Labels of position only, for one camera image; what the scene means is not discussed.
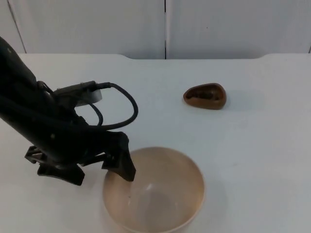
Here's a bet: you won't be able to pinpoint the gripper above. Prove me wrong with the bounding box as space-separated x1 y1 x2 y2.
0 92 137 186

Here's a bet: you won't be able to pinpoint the pale wooden bowl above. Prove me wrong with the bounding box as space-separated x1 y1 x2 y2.
102 146 206 233

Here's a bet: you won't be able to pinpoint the coffee beans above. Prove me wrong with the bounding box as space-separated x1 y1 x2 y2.
191 89 218 100

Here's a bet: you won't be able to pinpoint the dark wooden cup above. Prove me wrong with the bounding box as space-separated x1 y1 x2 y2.
183 83 228 110

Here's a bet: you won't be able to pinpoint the black cable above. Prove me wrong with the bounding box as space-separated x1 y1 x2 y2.
74 82 139 129

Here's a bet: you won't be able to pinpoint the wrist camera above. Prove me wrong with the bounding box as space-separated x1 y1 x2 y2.
53 81 102 107

